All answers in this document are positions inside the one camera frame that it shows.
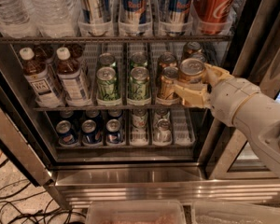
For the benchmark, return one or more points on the left silver energy can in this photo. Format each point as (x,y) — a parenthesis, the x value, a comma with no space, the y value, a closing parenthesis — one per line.
(96,13)

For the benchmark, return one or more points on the silver can bottom shelf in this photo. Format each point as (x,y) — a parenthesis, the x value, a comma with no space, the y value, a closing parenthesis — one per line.
(162,132)

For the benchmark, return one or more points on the left tea bottle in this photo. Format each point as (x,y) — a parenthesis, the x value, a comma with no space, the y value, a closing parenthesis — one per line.
(42,80)

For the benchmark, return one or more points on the clear plastic bin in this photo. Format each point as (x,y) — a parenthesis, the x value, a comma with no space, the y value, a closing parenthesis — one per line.
(136,212)
(206,212)

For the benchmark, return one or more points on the left clear plastic bin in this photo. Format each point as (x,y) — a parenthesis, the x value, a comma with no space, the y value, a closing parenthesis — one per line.
(136,212)

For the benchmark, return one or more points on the left blue pepsi can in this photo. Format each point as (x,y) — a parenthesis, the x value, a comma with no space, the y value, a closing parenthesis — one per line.
(67,135)

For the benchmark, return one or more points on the fridge glass door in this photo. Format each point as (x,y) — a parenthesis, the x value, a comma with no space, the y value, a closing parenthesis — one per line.
(254,54)

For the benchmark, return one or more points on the middle blue energy can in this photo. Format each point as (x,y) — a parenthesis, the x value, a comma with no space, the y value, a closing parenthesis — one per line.
(134,15)

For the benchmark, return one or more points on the rear left green can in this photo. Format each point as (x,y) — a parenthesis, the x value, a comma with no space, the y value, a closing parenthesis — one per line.
(107,60)

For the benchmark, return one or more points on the blue pepsi can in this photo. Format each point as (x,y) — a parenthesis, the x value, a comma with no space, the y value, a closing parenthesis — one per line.
(91,135)
(114,132)
(67,135)

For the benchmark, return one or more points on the stainless steel fridge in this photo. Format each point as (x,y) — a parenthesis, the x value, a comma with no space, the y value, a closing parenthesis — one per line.
(139,168)

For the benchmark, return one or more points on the rear right green can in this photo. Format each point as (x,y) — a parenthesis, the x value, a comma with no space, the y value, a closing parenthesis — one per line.
(138,59)

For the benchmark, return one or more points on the right clear plastic bin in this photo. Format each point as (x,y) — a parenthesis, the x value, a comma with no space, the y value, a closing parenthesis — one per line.
(206,212)

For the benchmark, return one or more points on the red cola can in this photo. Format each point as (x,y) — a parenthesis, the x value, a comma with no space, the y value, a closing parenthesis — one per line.
(213,15)

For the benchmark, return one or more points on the white diet can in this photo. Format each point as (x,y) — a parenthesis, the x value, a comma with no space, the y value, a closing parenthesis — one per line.
(139,118)

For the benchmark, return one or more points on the right tea bottle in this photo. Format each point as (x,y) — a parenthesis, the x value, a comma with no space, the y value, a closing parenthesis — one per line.
(73,78)

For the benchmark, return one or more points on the orange can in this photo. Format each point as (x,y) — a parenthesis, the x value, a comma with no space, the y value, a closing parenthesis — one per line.
(166,59)
(191,71)
(166,89)
(190,48)
(199,56)

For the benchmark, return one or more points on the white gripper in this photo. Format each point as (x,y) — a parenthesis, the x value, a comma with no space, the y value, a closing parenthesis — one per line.
(230,97)

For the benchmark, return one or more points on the front left green can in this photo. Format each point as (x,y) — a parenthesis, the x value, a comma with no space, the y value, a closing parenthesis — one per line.
(107,84)

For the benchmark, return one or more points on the water bottle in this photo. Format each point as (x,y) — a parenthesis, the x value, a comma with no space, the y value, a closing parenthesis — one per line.
(53,17)
(15,20)

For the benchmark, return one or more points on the front right green can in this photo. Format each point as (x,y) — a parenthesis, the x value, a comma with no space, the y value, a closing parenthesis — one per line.
(139,84)

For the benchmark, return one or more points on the right blue energy can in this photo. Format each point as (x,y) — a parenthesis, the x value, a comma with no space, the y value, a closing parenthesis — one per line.
(174,16)

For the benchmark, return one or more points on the left water bottle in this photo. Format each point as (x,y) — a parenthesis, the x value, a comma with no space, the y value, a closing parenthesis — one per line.
(15,20)

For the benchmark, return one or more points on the tea bottle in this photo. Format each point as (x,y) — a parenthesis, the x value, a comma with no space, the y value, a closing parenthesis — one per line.
(42,80)
(73,78)

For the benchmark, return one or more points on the middle blue pepsi can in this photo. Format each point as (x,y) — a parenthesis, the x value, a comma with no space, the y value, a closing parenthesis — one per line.
(91,135)

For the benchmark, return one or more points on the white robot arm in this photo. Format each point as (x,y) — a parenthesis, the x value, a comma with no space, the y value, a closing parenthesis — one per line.
(258,118)

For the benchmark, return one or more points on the right water bottle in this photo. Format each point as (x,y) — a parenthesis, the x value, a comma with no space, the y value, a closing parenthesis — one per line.
(53,17)

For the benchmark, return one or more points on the blue energy can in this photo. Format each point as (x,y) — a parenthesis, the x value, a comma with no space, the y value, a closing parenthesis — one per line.
(134,15)
(174,16)

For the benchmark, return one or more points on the green can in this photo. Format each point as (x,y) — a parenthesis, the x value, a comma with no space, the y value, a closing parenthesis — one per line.
(138,59)
(107,60)
(139,84)
(107,84)

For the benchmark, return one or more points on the right blue pepsi can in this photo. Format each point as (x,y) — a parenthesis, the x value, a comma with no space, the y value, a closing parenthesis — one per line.
(114,132)

